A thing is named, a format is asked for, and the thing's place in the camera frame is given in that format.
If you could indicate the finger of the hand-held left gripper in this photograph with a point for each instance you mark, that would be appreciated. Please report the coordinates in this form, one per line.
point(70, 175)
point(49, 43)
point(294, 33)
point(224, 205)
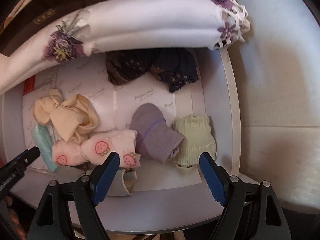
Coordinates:
point(17, 165)

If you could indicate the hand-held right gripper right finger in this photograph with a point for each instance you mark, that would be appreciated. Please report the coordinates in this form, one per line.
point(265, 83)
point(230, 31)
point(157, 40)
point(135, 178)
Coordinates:
point(212, 180)

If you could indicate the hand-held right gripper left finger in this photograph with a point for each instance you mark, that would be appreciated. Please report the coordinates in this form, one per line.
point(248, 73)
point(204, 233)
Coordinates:
point(105, 177)

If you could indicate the grey knotted garment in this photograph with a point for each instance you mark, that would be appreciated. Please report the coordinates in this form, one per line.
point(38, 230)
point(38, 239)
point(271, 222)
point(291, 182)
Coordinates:
point(125, 182)

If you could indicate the pink strawberry print socks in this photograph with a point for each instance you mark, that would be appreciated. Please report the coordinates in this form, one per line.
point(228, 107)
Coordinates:
point(100, 147)

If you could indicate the mint green cloth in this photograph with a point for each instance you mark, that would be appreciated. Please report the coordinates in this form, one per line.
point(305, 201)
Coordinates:
point(43, 142)

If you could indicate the pale green knit sock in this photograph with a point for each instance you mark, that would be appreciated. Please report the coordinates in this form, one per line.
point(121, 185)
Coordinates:
point(195, 140)

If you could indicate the beige knotted garment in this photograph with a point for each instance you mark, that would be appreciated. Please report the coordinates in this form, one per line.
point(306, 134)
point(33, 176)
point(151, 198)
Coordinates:
point(67, 117)

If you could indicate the purple knit sock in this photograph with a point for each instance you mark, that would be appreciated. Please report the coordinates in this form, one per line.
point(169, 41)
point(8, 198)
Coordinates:
point(155, 130)

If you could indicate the white bedside table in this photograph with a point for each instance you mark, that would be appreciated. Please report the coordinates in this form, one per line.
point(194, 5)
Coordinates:
point(225, 105)

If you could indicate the dark brown lace underwear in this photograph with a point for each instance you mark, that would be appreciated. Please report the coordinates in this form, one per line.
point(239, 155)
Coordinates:
point(122, 67)

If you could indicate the navy lace underwear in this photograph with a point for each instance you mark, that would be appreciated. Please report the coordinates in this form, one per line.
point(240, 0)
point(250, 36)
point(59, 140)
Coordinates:
point(175, 72)

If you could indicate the brown storage box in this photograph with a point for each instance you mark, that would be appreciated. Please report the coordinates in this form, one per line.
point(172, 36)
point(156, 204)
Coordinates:
point(50, 5)

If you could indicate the person's left hand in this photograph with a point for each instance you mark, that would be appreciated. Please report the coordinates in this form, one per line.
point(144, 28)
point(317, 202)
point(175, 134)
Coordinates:
point(13, 215)

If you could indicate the small red packet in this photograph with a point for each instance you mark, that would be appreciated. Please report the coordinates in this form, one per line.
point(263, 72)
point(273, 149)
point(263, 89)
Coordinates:
point(28, 86)

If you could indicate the white printed paper liner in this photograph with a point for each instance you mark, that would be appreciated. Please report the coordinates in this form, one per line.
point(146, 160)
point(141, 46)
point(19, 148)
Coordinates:
point(140, 92)

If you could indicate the white floral embroidered cloth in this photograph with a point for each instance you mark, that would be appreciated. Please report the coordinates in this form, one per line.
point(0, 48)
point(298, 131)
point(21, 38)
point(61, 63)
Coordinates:
point(162, 22)

